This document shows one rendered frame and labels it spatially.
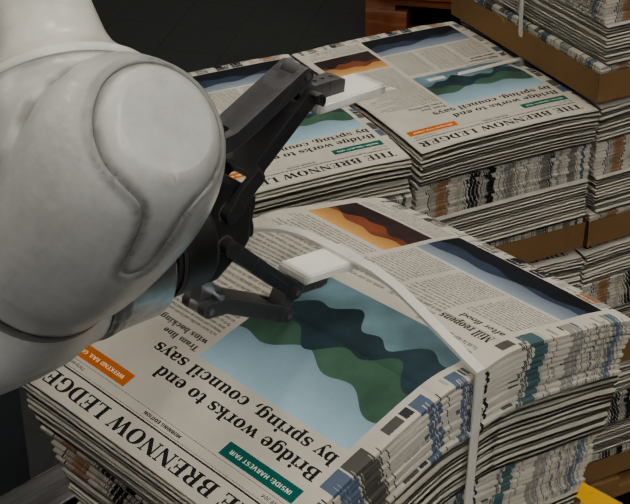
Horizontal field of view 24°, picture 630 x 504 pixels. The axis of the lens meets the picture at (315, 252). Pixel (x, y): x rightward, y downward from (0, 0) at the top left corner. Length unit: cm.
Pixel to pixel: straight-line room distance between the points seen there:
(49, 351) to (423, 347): 35
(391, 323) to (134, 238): 43
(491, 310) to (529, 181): 88
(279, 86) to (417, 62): 116
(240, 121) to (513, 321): 29
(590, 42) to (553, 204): 23
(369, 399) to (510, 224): 102
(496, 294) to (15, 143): 55
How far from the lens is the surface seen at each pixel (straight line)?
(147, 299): 92
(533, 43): 213
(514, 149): 198
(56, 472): 140
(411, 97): 204
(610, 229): 215
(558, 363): 116
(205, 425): 105
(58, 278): 75
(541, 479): 124
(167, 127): 71
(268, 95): 99
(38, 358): 85
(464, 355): 107
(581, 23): 204
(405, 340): 109
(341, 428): 103
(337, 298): 114
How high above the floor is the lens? 167
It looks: 31 degrees down
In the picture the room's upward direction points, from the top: straight up
